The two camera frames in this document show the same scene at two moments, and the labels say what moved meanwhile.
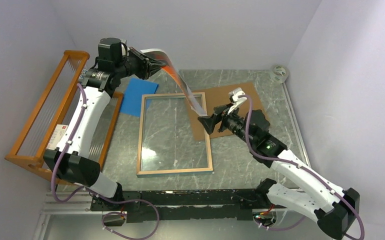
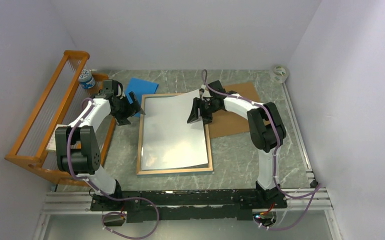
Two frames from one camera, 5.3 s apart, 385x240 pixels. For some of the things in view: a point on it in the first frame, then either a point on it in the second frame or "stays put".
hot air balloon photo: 161,56 -> 168,141
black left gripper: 147,65 -> 133,108
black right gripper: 220,114 -> 198,103
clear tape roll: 279,74 stays put
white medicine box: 58,132 stays put
